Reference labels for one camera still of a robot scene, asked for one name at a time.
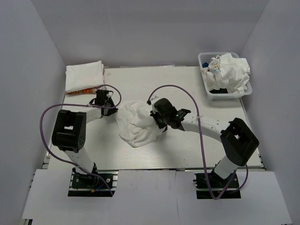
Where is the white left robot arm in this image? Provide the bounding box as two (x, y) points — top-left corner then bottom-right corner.
(52, 90), (118, 187)

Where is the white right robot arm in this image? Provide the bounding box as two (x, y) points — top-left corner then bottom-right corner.
(147, 97), (259, 187)

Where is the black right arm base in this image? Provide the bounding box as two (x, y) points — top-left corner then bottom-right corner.
(193, 173), (241, 200)

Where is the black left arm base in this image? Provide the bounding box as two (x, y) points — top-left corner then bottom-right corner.
(68, 168), (118, 197)

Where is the white plastic laundry basket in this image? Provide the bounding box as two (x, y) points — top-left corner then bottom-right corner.
(198, 52), (252, 100)

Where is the folded white t-shirt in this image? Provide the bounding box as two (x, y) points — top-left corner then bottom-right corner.
(65, 60), (104, 93)

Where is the green t-shirt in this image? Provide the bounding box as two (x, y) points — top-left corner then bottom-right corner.
(210, 88), (228, 94)

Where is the folded patterned pink t-shirt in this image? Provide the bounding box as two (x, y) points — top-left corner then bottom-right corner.
(65, 86), (106, 95)

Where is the white printed t-shirt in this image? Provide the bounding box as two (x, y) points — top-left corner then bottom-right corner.
(202, 53), (250, 94)

